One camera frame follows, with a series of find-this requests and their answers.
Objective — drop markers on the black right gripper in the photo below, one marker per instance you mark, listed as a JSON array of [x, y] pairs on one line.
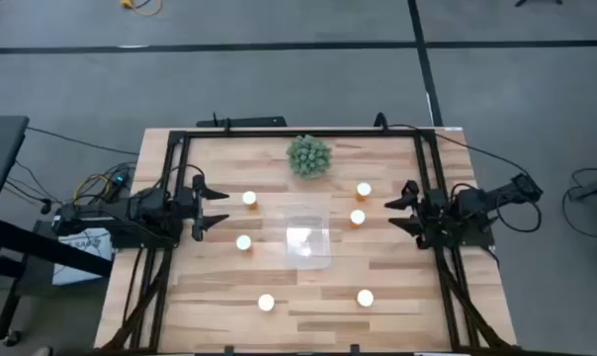
[[433, 212]]

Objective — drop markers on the black flat bar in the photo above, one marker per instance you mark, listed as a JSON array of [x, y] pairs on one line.
[[249, 121]]

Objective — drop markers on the black aluminium table frame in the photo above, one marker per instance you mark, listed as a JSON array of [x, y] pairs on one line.
[[303, 133]]

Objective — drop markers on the black desk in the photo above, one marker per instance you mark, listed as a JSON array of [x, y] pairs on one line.
[[2, 148]]

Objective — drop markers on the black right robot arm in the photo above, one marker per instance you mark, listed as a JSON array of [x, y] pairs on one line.
[[476, 200]]

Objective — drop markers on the green succulent in white pot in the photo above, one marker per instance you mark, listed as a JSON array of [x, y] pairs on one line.
[[308, 155]]

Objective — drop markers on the orange pill bottle white cap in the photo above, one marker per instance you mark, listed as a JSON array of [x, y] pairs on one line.
[[358, 217], [365, 298], [249, 198], [266, 302], [243, 242], [364, 190]]

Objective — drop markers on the clear plastic basket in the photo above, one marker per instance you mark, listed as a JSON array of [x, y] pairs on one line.
[[298, 212]]

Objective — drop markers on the white printed box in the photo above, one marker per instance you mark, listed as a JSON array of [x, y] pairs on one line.
[[81, 259]]

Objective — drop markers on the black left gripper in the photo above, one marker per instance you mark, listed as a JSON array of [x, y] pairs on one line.
[[198, 210]]

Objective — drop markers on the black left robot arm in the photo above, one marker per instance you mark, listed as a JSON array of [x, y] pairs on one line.
[[106, 215]]

